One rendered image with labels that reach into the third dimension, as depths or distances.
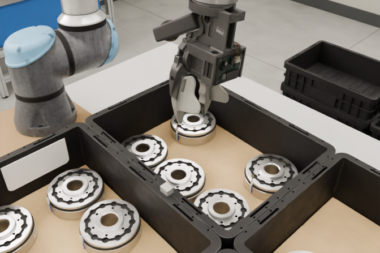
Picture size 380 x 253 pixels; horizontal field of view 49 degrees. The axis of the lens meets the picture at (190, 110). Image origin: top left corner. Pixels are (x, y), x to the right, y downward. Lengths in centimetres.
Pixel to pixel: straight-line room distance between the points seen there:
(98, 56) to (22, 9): 164
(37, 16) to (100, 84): 136
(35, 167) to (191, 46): 39
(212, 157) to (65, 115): 38
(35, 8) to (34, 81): 171
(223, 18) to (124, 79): 85
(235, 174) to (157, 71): 69
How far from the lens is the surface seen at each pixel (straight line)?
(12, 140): 107
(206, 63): 64
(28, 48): 98
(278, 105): 130
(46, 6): 272
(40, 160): 84
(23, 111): 106
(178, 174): 82
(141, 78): 141
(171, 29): 69
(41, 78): 100
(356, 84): 191
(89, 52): 104
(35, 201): 86
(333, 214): 83
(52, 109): 104
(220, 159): 89
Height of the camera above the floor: 143
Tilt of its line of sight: 35 degrees down
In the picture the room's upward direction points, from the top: straight up
